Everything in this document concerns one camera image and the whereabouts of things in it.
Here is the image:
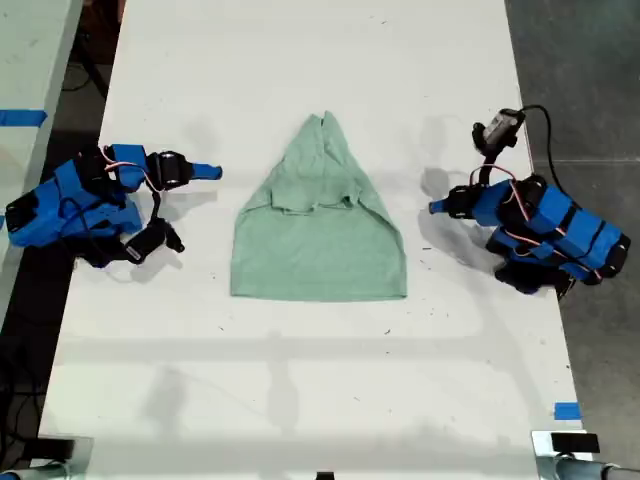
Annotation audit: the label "long blue tape strip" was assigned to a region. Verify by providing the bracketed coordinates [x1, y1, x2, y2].
[0, 108, 49, 128]

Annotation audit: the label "black camera box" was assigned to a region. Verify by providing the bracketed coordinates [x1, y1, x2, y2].
[472, 108, 528, 154]
[123, 221, 186, 264]

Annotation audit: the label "red white arm wire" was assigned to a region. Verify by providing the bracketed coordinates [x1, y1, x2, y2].
[102, 145, 164, 194]
[469, 167, 569, 259]

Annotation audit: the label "pale green T-shirt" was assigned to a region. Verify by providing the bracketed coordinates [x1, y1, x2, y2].
[229, 110, 409, 303]

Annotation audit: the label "black camera stalk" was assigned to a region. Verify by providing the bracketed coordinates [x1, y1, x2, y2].
[149, 189, 167, 226]
[469, 149, 502, 189]

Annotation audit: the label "black camera cable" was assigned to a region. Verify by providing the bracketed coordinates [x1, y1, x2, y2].
[519, 103, 562, 184]

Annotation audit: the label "small black box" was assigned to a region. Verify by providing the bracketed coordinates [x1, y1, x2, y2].
[550, 432, 601, 455]
[29, 437, 76, 462]

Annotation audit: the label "short blue tape strip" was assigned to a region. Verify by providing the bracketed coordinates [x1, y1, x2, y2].
[553, 401, 583, 422]

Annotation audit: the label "white side table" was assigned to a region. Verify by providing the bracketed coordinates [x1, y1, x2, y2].
[0, 0, 85, 321]

